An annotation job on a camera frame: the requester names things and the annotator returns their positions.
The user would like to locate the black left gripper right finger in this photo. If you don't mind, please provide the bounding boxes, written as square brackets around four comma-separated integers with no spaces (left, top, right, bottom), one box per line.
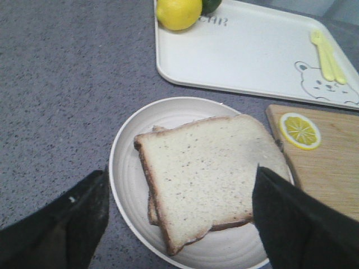
[252,166,358,268]

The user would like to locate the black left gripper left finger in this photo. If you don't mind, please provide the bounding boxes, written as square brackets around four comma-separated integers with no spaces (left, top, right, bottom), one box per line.
[1,170,109,268]

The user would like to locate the white round plate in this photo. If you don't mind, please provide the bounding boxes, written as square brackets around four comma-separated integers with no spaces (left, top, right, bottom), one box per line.
[108,96,295,269]

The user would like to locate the white bread slice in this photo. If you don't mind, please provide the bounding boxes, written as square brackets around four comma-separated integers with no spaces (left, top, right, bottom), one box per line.
[134,114,291,256]

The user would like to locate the bottom bread slice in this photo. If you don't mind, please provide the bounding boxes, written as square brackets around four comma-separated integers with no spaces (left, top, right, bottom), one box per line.
[147,125,253,232]

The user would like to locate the white rectangular tray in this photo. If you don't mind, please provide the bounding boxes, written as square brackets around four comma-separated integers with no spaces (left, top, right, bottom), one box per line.
[155,1,358,109]

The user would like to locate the wooden cutting board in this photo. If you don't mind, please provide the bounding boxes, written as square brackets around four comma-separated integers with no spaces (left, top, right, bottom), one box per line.
[266,105,358,220]

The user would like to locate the yellow lemon slice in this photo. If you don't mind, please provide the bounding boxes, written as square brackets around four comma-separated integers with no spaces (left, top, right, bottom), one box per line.
[279,112,321,150]

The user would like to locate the yellow plastic knife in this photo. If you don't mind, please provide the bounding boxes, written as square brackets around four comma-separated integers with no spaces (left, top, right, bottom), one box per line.
[321,33,347,85]

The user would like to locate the yellow plastic fork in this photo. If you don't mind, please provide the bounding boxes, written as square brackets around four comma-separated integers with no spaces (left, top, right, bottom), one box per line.
[310,30,335,81]

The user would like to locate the green lime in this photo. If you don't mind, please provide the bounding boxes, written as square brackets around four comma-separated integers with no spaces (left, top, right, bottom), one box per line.
[201,0,222,15]

